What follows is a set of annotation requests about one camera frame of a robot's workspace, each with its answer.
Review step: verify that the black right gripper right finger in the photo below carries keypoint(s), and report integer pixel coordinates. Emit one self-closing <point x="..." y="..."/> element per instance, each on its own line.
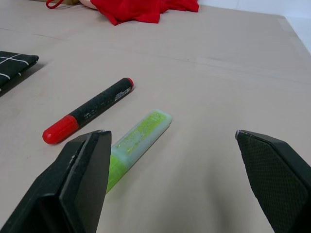
<point x="274" y="179"/>

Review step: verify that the red cloth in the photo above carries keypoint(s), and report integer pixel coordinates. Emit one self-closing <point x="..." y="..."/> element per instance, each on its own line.
<point x="148" y="9"/>

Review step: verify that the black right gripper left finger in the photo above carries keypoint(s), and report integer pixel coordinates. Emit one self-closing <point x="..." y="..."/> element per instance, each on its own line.
<point x="73" y="184"/>

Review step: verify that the black marker with red cap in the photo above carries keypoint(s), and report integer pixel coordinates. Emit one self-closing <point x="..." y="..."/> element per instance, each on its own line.
<point x="90" y="109"/>

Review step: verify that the black grid-pattern pouch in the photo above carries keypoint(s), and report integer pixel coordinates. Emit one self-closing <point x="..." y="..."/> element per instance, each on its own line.
<point x="12" y="68"/>

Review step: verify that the green highlighter pen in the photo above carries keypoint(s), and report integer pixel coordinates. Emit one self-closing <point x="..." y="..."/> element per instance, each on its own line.
<point x="136" y="143"/>

